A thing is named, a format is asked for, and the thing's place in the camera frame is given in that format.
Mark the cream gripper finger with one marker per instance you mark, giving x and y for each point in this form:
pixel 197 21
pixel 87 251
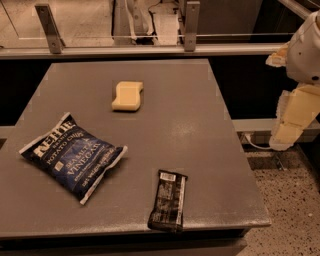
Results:
pixel 296 110
pixel 278 58

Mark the black rxbar chocolate bar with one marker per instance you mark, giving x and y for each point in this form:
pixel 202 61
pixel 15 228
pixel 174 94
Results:
pixel 167 212

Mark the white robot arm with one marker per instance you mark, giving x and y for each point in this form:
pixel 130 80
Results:
pixel 303 56

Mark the yellow sponge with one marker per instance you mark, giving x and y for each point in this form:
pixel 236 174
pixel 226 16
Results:
pixel 127 96

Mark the blue kettle chips bag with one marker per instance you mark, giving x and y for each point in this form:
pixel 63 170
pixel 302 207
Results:
pixel 76 159

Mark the right metal rail bracket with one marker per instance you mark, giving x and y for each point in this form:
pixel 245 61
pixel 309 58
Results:
pixel 192 10

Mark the metal rail bracket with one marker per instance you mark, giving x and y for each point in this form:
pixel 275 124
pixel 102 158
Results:
pixel 54 40
pixel 192 10

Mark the left metal rail bracket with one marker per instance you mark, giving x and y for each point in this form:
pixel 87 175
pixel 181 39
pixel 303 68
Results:
pixel 54 40

